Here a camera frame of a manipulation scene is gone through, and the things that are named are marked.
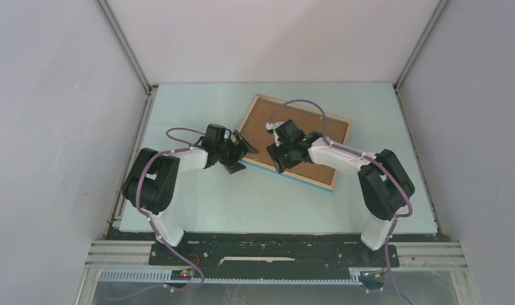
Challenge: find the right corner aluminium post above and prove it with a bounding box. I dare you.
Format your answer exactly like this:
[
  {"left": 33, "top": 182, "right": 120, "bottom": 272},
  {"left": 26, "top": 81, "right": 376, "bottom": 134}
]
[{"left": 394, "top": 0, "right": 450, "bottom": 93}]

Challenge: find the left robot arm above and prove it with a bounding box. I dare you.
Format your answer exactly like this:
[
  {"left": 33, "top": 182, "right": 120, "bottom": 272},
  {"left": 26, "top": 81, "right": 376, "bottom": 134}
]
[{"left": 122, "top": 124, "right": 258, "bottom": 265}]

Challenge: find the corner aluminium post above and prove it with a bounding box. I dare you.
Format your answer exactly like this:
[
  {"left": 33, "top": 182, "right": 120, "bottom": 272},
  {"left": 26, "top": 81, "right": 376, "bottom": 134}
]
[
  {"left": 94, "top": 0, "right": 152, "bottom": 95},
  {"left": 394, "top": 0, "right": 450, "bottom": 93}
]

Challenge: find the left corner aluminium post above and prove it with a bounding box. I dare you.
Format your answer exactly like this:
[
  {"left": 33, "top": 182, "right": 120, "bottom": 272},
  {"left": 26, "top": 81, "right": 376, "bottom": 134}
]
[{"left": 94, "top": 0, "right": 152, "bottom": 95}]

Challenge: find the wooden picture frame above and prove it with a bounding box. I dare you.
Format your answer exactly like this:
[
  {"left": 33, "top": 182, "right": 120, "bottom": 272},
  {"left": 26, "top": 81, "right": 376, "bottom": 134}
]
[{"left": 237, "top": 93, "right": 354, "bottom": 193}]

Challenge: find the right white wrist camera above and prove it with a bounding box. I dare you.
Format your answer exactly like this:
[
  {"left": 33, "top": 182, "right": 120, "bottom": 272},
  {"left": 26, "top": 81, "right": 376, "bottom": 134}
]
[{"left": 265, "top": 122, "right": 282, "bottom": 133}]

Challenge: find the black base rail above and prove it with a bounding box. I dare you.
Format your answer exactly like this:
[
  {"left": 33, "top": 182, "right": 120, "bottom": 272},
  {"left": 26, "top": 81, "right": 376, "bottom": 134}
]
[{"left": 149, "top": 233, "right": 399, "bottom": 281}]

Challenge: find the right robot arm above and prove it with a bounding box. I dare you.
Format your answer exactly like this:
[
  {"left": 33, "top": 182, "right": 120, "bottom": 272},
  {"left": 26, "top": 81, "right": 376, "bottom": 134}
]
[{"left": 265, "top": 119, "right": 415, "bottom": 266}]

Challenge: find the aluminium mounting profile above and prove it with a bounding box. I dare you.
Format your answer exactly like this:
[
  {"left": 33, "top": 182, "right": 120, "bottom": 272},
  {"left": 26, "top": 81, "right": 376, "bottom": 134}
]
[{"left": 73, "top": 240, "right": 475, "bottom": 304}]

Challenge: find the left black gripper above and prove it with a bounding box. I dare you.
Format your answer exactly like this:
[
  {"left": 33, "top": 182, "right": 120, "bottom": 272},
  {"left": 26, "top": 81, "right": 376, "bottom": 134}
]
[{"left": 215, "top": 130, "right": 257, "bottom": 174}]

